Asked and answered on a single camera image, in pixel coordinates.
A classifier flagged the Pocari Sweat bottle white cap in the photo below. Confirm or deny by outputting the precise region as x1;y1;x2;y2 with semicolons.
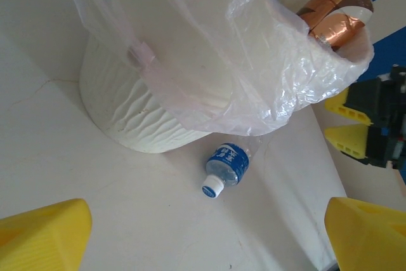
200;142;254;201

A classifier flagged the clear plastic bin bag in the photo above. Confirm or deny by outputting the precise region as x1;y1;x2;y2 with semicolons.
72;0;375;136

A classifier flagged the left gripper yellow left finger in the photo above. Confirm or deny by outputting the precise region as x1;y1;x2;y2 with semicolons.
0;198;93;271

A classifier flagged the copper brown coffee bottle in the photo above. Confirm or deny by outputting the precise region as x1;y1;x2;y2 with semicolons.
296;0;374;55

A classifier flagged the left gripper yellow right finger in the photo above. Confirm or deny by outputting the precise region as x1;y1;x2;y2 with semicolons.
326;197;406;271

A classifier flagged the white round plastic bin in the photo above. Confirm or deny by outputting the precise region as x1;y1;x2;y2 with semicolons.
78;0;375;154

